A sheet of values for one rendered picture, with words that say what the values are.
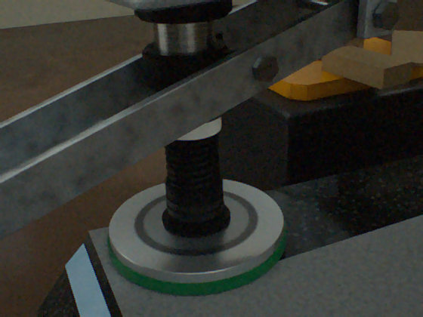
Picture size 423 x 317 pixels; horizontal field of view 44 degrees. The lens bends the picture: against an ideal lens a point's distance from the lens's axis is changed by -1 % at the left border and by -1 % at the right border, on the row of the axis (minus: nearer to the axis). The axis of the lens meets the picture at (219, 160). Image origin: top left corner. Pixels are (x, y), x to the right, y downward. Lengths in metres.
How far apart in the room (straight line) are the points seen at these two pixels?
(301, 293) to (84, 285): 0.25
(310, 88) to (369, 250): 0.69
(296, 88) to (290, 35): 0.73
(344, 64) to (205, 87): 0.85
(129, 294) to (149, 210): 0.13
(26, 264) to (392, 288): 1.67
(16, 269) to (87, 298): 1.46
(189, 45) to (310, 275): 0.28
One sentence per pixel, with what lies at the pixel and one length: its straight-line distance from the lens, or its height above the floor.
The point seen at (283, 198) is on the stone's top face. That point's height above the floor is 0.80.
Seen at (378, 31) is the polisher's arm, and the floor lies 1.05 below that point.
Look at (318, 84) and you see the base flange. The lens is 1.30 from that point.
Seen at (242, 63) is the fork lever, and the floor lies 1.03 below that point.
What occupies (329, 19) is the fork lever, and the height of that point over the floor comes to 1.06.
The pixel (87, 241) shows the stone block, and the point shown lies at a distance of 0.69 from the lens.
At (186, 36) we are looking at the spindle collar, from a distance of 0.53.
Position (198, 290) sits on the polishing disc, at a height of 0.81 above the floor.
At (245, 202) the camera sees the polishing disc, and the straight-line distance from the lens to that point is 0.68.
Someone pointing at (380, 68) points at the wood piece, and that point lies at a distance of 1.26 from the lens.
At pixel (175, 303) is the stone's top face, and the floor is 0.80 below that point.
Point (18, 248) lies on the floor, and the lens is 2.20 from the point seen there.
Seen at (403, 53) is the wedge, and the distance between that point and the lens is 1.51.
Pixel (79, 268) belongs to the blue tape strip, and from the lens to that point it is 0.68.
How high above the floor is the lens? 1.18
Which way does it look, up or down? 26 degrees down
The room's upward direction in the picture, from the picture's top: 2 degrees counter-clockwise
